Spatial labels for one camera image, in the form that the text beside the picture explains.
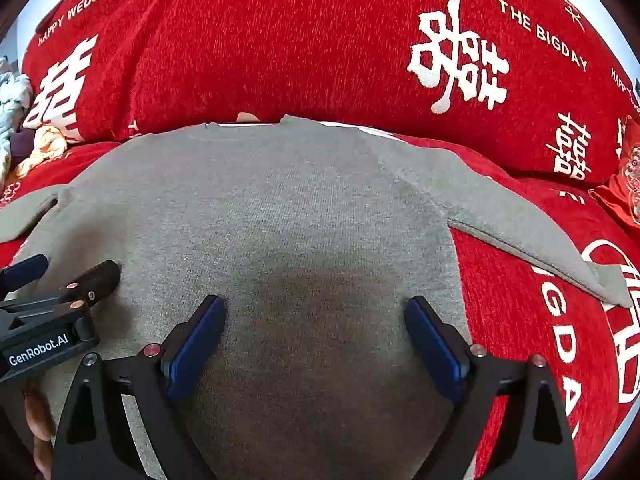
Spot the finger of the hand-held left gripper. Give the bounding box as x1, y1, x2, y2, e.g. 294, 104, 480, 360
0, 254, 50, 299
30, 260, 121, 312

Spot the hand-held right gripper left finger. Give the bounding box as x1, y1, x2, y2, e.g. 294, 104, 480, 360
52, 295, 227, 480

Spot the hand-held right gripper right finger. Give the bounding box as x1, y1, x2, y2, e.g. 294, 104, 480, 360
404, 296, 578, 480

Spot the grey knit sweater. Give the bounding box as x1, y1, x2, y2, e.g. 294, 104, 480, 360
0, 115, 634, 480

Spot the person's left hand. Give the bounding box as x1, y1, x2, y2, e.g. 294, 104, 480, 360
22, 380, 56, 478

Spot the red printed sofa seat cover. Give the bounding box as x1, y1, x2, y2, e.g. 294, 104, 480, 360
0, 132, 640, 480

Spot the dark maroon cloth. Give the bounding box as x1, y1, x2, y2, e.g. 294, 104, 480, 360
10, 129, 37, 167

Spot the orange crumpled cloth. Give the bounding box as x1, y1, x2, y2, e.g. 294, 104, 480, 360
14, 125, 69, 179

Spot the pale striped crumpled cloth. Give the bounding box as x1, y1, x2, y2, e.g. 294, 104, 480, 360
0, 55, 34, 181

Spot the red embroidered cushion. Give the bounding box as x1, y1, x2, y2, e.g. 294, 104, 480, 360
589, 115, 640, 235

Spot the red printed sofa backrest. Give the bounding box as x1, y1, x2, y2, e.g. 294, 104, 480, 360
22, 0, 640, 187

